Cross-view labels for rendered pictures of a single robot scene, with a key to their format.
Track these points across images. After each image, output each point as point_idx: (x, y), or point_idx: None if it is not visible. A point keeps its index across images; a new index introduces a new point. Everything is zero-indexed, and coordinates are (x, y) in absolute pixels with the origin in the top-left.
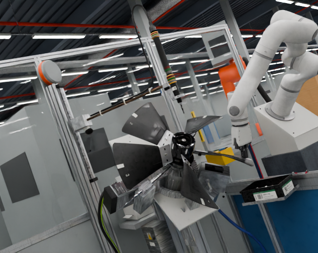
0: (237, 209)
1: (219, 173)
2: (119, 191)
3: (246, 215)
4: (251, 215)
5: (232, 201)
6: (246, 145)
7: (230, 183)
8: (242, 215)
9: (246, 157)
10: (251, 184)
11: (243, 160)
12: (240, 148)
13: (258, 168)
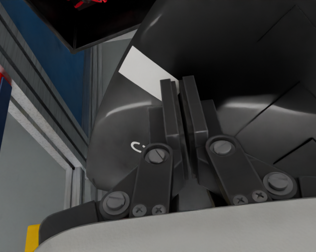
0: (82, 103)
1: None
2: None
3: (74, 72)
4: (67, 61)
5: (89, 123)
6: (170, 194)
7: (81, 161)
8: (80, 84)
9: (184, 78)
10: (107, 34)
11: (312, 10)
12: (283, 175)
13: None
